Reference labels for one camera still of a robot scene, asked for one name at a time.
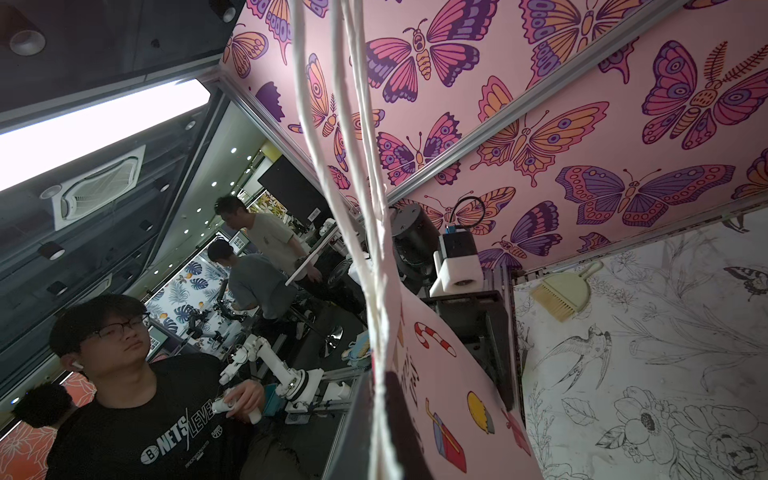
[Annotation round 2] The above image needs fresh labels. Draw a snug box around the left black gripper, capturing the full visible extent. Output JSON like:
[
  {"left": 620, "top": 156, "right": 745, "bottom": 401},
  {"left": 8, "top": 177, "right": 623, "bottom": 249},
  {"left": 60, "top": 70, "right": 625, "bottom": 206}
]
[{"left": 423, "top": 266, "right": 520, "bottom": 409}]

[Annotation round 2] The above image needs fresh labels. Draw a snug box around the long ceiling light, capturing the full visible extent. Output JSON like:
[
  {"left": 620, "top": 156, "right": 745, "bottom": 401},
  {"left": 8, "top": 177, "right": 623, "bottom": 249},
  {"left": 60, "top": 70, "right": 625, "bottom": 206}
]
[{"left": 1, "top": 80, "right": 210, "bottom": 190}]

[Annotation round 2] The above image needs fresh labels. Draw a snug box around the ceiling air conditioner vent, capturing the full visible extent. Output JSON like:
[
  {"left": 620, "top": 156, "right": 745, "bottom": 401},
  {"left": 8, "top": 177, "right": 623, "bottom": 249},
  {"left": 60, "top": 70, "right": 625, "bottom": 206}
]
[{"left": 50, "top": 145, "right": 146, "bottom": 231}]

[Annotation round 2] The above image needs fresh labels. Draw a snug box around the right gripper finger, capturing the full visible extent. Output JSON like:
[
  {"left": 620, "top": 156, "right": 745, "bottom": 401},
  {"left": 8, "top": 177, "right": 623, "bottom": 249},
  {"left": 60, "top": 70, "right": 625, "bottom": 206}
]
[{"left": 323, "top": 371, "right": 432, "bottom": 479}]

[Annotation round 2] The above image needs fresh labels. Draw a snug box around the white paper bag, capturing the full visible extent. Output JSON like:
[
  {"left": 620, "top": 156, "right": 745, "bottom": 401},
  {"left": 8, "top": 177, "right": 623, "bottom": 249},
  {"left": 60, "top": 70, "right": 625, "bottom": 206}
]
[{"left": 290, "top": 1, "right": 542, "bottom": 479}]

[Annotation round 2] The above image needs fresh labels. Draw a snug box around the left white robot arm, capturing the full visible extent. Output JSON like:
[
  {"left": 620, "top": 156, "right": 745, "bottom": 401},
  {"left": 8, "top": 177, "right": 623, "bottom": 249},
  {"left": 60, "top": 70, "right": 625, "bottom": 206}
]
[{"left": 392, "top": 204, "right": 523, "bottom": 410}]

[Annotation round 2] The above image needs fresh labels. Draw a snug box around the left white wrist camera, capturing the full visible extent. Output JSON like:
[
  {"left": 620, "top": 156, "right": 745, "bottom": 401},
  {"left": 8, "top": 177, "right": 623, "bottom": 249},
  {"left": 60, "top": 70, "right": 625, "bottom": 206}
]
[{"left": 429, "top": 226, "right": 484, "bottom": 297}]

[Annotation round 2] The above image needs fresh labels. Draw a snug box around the white desktop robot arm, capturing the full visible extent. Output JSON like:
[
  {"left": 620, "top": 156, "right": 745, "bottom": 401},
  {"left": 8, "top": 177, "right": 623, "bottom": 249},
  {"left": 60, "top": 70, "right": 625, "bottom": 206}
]
[{"left": 220, "top": 335, "right": 433, "bottom": 479}]

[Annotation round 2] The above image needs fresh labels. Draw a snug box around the person in white shirt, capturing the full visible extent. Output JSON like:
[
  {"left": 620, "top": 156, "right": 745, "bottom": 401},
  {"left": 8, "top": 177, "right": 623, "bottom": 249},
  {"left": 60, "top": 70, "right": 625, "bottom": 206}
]
[{"left": 214, "top": 195, "right": 323, "bottom": 283}]

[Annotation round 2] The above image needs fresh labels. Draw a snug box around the person in black t-shirt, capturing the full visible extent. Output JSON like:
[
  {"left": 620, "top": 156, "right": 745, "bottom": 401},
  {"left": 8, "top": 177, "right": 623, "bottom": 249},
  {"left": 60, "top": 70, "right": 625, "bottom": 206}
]
[{"left": 46, "top": 294, "right": 265, "bottom": 479}]

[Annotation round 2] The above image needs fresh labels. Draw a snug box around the person in grey shirt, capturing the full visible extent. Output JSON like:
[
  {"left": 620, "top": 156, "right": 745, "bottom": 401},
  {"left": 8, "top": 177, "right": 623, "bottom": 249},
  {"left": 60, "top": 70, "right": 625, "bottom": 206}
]
[{"left": 207, "top": 239, "right": 298, "bottom": 320}]

